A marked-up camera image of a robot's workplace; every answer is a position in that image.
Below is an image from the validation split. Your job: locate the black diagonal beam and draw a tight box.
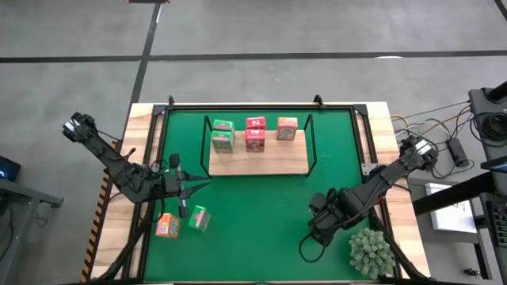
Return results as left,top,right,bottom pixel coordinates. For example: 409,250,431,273
411,170,507,215

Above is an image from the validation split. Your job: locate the black device with blue light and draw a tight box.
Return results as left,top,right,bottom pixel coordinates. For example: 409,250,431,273
0,154,22,183

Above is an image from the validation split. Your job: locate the orange cereal box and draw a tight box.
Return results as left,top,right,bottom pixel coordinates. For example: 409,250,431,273
154,212,182,240
276,116,299,142

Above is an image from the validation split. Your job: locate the red Froot Loops cereal box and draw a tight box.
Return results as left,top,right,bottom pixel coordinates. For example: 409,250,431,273
246,116,267,130
244,127,267,154

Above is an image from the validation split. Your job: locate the white board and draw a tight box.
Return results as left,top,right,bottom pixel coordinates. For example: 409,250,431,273
425,181,479,234

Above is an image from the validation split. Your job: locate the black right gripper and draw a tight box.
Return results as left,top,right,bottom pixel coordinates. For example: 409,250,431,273
307,188,353,247

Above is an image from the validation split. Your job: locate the gray side table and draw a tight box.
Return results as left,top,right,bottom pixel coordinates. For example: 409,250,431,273
0,177,64,274

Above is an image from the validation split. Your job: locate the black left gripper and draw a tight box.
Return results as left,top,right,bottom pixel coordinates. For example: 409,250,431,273
164,153,212,219

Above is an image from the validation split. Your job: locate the gray equipment stand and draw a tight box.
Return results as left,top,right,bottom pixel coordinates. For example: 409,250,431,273
468,81,507,159

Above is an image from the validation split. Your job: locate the black keyboard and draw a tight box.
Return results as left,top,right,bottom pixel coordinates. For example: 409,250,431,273
485,199,507,249

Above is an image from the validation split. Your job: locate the yellow black hazard tape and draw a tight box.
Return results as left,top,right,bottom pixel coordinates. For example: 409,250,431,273
81,176,110,283

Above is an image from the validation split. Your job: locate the black power brick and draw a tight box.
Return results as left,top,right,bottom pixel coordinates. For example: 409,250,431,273
446,137,471,168

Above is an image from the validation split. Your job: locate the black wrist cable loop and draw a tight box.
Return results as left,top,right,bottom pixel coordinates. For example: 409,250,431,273
298,233,327,264

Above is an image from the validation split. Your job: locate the coiled black cable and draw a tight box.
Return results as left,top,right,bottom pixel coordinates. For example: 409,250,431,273
472,112,507,143

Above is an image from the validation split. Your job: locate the wooden shelf with black frame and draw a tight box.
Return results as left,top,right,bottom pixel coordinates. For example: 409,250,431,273
199,112,318,178

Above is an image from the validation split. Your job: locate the green table mat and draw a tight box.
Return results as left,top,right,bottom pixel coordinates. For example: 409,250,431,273
143,108,373,283

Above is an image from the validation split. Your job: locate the green Apple Jacks cereal box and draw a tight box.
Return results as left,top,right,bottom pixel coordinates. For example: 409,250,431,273
210,130,236,154
212,118,235,132
187,204,212,233

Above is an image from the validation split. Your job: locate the yellow cable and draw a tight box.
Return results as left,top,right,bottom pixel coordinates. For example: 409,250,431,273
391,113,427,158

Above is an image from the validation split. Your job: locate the pale green artificial plant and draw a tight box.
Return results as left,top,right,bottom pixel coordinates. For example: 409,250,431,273
348,226,397,280

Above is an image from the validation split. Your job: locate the black rig frame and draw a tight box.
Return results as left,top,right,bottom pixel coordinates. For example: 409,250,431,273
81,93,435,285

